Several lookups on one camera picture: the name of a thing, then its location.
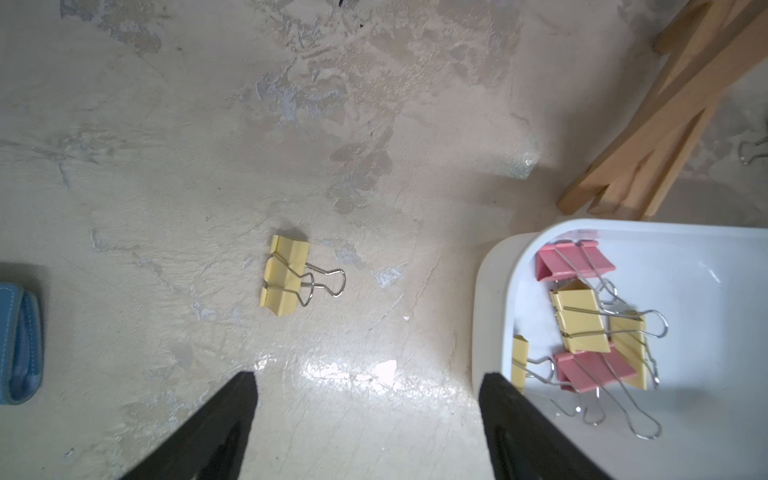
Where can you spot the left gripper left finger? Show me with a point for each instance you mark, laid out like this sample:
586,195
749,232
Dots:
211,444

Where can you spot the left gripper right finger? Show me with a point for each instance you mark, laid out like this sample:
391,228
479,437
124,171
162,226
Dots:
522,442

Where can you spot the yellow binder clip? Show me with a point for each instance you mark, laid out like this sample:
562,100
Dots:
290,281
590,317

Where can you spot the pink binder clip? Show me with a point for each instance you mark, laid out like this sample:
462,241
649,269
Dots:
575,267

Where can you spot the blue cloth pad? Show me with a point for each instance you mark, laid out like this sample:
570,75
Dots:
22,353

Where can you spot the wooden easel stand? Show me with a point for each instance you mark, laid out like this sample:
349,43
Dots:
709,45

